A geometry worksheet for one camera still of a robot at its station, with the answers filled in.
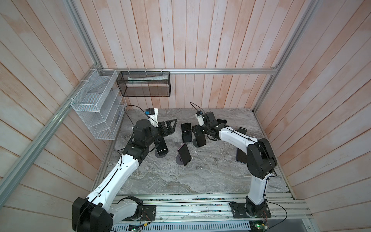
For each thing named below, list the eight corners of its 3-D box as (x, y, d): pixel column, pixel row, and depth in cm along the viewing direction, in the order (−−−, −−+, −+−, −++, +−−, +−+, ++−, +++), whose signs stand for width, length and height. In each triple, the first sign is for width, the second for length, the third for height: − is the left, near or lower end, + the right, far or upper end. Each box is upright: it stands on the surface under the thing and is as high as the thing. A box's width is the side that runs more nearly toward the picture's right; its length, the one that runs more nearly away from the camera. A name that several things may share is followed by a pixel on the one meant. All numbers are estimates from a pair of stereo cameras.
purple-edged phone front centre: (177, 159, 94) (177, 149, 83) (184, 153, 97) (184, 142, 86) (184, 166, 91) (185, 156, 80) (191, 160, 94) (192, 149, 83)
